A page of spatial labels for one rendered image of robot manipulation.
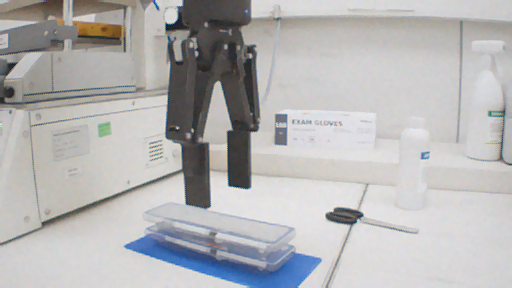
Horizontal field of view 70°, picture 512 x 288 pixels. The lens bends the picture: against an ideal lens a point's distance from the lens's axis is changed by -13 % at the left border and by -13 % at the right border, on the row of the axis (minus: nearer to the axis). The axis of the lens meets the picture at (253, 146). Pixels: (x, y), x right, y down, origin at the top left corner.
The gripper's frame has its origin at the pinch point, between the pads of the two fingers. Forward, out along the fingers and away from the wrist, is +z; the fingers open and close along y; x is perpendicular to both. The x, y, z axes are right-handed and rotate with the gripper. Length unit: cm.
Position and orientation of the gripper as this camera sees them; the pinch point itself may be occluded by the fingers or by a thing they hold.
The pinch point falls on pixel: (219, 173)
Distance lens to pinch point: 47.3
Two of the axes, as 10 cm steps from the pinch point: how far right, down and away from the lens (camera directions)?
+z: 0.1, 9.8, 1.8
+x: 8.6, 0.8, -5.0
